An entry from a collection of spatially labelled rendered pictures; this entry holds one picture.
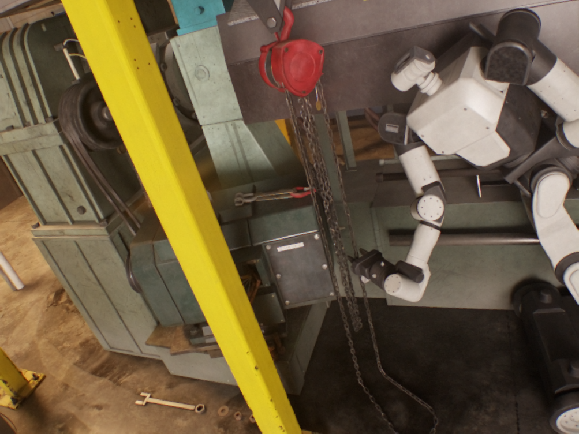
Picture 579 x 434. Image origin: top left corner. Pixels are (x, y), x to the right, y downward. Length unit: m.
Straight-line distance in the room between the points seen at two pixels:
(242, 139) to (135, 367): 1.34
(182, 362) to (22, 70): 1.47
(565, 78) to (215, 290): 0.99
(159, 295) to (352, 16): 1.29
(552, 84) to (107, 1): 0.98
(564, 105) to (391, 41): 0.71
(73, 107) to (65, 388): 1.57
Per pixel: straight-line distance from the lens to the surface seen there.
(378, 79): 1.72
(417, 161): 1.37
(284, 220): 1.53
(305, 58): 1.21
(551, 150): 1.35
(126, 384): 2.46
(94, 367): 2.68
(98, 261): 2.14
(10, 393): 2.89
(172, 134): 0.98
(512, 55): 1.10
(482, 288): 2.15
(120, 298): 2.25
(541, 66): 1.15
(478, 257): 2.03
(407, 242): 1.88
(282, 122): 3.54
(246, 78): 1.87
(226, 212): 1.60
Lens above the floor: 1.59
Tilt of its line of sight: 27 degrees down
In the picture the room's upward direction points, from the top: 17 degrees counter-clockwise
